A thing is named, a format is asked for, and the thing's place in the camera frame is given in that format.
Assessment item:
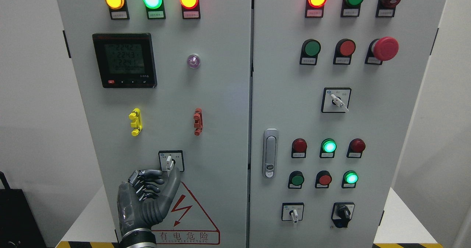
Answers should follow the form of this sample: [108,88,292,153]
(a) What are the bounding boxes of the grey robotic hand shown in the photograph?
[117,167,181,237]

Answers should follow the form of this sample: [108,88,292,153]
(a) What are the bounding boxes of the white selector switch door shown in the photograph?
[158,150,185,172]

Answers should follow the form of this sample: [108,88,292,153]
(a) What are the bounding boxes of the red electric hazard warning sticker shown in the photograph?
[152,181,220,247]

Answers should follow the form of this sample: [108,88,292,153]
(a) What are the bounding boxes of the yellow terminal clip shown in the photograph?
[128,108,143,136]

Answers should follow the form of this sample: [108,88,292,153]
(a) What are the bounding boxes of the red terminal clip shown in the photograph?
[193,108,203,136]

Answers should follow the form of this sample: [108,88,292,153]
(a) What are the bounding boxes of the black digital power meter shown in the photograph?
[92,33,157,88]

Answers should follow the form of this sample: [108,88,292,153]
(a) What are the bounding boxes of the dark red lamp left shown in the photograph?
[291,138,307,159]

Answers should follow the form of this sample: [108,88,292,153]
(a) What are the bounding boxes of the dark red lamp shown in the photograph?
[346,138,366,159]
[291,138,307,159]

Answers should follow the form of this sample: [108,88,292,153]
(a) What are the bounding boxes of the grey electrical control cabinet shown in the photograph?
[57,0,446,248]

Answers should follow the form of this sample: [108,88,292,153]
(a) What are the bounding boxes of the red push button lower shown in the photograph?
[315,170,332,189]

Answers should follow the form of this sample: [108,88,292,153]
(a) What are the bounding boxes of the red push button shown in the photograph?
[315,170,332,189]
[333,39,355,65]

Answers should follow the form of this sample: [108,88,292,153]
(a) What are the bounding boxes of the lit green lamp middle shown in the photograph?
[319,138,337,159]

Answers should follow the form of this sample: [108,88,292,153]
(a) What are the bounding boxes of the lit green lamp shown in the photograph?
[319,138,337,159]
[143,0,166,20]

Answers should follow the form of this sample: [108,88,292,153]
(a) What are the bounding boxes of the yellow indicator lamp top left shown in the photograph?
[105,0,130,20]

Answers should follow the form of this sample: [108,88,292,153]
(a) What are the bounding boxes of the lit green lamp top left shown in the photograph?
[143,0,166,20]

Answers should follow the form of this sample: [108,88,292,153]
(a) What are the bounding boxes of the lit green push button lower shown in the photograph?
[341,170,358,189]

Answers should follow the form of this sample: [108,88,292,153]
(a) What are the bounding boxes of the lit red lamp left door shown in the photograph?
[180,0,201,19]

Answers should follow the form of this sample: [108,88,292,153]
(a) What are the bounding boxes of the lit red lamp door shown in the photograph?
[180,0,201,19]
[305,0,327,18]

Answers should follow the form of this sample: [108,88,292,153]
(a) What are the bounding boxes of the dark red lamp right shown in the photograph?
[346,138,366,159]

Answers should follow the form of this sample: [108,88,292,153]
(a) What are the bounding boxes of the green push button upper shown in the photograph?
[299,39,321,65]

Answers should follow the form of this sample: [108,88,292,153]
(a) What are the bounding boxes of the red push button upper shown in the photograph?
[333,39,355,65]

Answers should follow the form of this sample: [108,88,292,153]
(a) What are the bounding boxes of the lit red lamp right door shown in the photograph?
[305,0,327,18]

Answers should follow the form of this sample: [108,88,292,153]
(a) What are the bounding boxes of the red emergency stop mushroom button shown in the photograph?
[365,36,399,65]

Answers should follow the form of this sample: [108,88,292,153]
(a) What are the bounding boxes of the unlit green lamp top right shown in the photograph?
[340,0,363,18]

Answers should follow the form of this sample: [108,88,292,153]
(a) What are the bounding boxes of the dark red buzzer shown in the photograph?
[375,0,401,18]

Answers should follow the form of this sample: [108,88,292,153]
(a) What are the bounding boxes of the silver door handle lock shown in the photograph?
[262,128,278,178]

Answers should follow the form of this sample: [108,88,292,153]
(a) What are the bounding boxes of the white selector switch bottom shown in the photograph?
[281,202,304,224]

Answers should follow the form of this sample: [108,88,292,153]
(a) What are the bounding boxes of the white selector switch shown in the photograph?
[321,88,352,113]
[281,202,304,224]

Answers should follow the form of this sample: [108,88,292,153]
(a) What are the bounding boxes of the black rotary knob switch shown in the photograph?
[331,202,355,228]

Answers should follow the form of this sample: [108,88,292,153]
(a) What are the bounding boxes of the white selector switch right upper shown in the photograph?
[321,88,352,113]

